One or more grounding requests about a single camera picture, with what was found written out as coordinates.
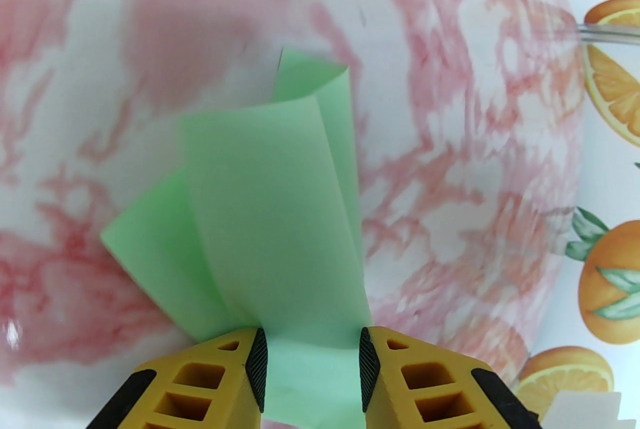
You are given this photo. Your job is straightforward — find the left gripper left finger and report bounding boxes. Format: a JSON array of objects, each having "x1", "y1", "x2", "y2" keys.
[{"x1": 85, "y1": 327, "x2": 268, "y2": 429}]

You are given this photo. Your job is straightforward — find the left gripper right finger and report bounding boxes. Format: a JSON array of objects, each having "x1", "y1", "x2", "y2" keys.
[{"x1": 360, "y1": 326, "x2": 543, "y2": 429}]

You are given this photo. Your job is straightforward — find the light green paper sheet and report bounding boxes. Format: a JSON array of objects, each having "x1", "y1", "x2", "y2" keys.
[{"x1": 100, "y1": 47, "x2": 373, "y2": 429}]

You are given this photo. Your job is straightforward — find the white plastic piece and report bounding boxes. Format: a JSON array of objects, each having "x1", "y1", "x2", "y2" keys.
[{"x1": 539, "y1": 389, "x2": 623, "y2": 429}]

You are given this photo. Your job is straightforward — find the aluminium frame post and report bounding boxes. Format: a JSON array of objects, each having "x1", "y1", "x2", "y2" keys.
[{"x1": 575, "y1": 19, "x2": 640, "y2": 47}]

